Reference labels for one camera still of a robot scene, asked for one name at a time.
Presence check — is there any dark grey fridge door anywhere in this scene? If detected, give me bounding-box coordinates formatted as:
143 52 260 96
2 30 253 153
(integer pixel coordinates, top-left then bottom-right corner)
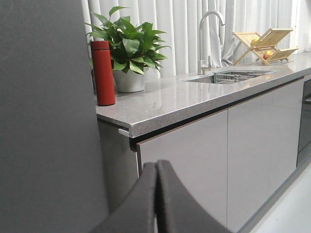
0 0 108 233

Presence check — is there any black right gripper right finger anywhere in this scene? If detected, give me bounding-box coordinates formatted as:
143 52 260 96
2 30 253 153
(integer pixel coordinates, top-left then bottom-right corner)
155 160 230 233

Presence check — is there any white curtain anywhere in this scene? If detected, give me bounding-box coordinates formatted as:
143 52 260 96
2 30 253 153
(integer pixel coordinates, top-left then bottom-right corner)
82 0 311 79

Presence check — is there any grey cabinet door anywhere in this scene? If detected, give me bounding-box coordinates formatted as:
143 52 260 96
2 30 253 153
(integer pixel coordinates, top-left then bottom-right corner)
137 110 228 226
227 80 303 232

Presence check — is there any metal sink drain basket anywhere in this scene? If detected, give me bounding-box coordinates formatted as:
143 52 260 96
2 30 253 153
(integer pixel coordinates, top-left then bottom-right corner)
212 71 263 84

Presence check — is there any grey left cabinet door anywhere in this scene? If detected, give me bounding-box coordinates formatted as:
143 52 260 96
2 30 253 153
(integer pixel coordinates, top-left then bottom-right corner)
137 110 228 226

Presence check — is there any white ribbed plant pot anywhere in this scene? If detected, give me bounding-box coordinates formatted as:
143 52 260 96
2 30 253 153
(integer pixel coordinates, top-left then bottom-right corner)
113 70 145 93

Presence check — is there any stainless steel sink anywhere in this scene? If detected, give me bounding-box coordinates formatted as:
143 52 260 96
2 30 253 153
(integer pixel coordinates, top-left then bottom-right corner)
187 70 275 84

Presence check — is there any silver gooseneck faucet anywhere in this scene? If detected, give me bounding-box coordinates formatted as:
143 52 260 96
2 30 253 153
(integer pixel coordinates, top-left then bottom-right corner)
197 9 225 74

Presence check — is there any grey stone countertop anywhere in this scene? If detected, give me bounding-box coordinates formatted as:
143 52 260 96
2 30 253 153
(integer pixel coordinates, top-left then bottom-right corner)
96 52 311 138

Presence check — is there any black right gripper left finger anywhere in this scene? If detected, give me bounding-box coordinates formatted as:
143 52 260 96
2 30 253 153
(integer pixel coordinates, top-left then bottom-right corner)
92 163 157 233

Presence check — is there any black built-in oven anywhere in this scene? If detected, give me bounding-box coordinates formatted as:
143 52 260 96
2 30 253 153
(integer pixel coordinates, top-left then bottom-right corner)
296 80 311 167

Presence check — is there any red thermos bottle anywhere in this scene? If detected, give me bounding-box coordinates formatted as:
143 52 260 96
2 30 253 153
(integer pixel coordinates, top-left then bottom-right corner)
90 41 116 106

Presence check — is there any red apple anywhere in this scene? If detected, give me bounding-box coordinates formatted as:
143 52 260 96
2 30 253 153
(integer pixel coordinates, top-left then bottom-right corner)
263 50 274 60

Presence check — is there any wooden folding dish rack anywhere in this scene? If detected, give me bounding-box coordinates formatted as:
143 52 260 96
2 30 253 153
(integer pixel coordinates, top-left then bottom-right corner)
233 28 299 66

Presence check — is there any green leafy potted plant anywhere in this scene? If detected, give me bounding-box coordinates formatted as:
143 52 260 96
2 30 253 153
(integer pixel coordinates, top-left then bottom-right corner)
88 6 168 75

